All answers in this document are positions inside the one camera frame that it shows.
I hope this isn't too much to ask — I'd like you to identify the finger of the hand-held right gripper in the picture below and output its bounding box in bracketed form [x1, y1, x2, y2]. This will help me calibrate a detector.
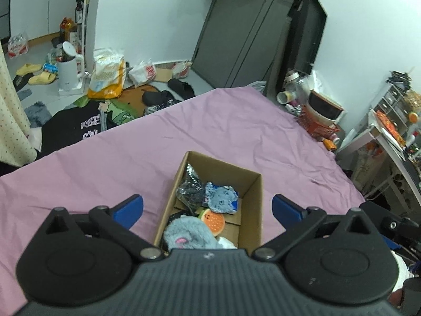
[358, 201, 421, 251]

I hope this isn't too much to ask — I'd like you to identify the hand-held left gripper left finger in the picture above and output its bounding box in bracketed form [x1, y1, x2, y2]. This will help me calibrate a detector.
[44, 195, 164, 264]

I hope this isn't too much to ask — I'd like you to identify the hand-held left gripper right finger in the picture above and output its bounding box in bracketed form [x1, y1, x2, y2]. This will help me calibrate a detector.
[253, 195, 380, 262]

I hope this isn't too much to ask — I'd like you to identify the cardboard box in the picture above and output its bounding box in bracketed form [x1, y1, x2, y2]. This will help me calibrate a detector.
[153, 151, 264, 254]

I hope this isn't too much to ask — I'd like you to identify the grey plush mouse toy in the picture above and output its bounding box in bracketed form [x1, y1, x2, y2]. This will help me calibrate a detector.
[163, 215, 219, 251]

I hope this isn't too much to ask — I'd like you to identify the black packaged cloth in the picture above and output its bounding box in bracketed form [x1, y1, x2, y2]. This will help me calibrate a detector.
[176, 164, 206, 209]

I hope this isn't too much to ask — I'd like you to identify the blue-grey plush pouch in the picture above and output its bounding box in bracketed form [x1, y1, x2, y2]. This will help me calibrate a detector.
[204, 182, 239, 214]

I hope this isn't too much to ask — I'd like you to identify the burger plush toy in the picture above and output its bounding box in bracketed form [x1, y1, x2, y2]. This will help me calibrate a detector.
[197, 208, 226, 238]

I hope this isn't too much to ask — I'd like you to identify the red plastic basket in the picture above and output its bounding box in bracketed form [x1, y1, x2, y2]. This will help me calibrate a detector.
[298, 105, 341, 140]

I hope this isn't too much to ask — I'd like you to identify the white table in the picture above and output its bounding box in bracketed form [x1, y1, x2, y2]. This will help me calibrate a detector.
[335, 108, 421, 198]

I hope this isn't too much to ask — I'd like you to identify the pink bed sheet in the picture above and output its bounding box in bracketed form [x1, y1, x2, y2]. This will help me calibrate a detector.
[0, 86, 367, 310]

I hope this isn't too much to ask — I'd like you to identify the green cloth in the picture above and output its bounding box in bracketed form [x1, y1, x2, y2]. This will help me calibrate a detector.
[72, 97, 139, 127]

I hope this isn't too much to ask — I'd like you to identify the black printed t-shirt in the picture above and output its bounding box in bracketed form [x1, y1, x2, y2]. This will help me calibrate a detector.
[41, 102, 109, 155]

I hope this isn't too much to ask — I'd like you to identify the beige pot with dark lid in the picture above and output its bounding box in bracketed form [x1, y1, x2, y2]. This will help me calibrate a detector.
[307, 90, 346, 126]

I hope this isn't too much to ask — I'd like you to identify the brown floor mat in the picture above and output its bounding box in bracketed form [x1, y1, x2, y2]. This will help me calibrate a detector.
[117, 84, 165, 112]

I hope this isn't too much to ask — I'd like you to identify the black shoe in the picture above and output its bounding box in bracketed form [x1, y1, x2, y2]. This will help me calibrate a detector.
[142, 90, 175, 106]

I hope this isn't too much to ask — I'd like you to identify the cluttered drawer unit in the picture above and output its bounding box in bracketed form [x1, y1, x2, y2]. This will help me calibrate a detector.
[375, 71, 421, 145]

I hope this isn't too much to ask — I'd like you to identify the clear plastic bottle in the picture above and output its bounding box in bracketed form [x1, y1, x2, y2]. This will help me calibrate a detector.
[284, 71, 310, 101]

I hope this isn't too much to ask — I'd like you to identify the grey fluffy rug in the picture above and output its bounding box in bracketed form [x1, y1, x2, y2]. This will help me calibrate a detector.
[24, 101, 52, 128]

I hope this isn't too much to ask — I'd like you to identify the black slipper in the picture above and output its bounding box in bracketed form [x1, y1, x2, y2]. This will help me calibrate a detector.
[168, 79, 196, 99]

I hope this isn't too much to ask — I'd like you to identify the yellow white bag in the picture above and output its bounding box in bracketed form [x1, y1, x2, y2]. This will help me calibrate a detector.
[87, 49, 127, 100]

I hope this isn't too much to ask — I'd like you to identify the white red plastic bag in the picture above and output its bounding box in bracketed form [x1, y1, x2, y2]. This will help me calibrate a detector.
[171, 61, 193, 79]
[128, 60, 157, 88]

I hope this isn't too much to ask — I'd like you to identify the dotted cream curtain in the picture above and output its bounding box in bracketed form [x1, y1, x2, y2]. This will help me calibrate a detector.
[0, 44, 37, 168]

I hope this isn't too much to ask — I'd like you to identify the white electric kettle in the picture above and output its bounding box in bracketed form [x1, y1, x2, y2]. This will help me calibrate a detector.
[57, 41, 84, 93]

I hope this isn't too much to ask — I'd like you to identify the yellow slipper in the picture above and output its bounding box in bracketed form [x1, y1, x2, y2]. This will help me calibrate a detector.
[16, 63, 43, 77]
[28, 72, 56, 85]

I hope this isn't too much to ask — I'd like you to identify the black flat television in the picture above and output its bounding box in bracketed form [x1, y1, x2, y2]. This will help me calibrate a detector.
[273, 0, 328, 93]

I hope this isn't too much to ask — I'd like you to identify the dark grey wardrobe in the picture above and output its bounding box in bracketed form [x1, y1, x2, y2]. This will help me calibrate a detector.
[191, 0, 324, 89]

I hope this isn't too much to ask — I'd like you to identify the pack of water bottles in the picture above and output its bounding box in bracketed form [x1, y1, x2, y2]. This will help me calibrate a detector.
[7, 32, 30, 59]

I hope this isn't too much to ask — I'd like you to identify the white grey cabinet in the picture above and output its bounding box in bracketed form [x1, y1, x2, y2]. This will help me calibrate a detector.
[0, 0, 94, 40]

